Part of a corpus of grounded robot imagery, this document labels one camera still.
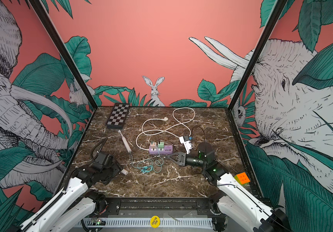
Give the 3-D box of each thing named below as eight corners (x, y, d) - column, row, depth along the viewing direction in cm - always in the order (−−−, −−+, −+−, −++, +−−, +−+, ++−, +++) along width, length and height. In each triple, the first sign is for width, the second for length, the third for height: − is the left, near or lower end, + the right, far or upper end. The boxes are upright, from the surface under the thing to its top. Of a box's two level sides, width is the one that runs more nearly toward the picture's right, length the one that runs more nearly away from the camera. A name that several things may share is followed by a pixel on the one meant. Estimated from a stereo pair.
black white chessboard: (106, 129, 108) (104, 126, 105) (114, 106, 124) (113, 103, 121) (123, 129, 109) (122, 126, 106) (129, 106, 124) (128, 103, 121)
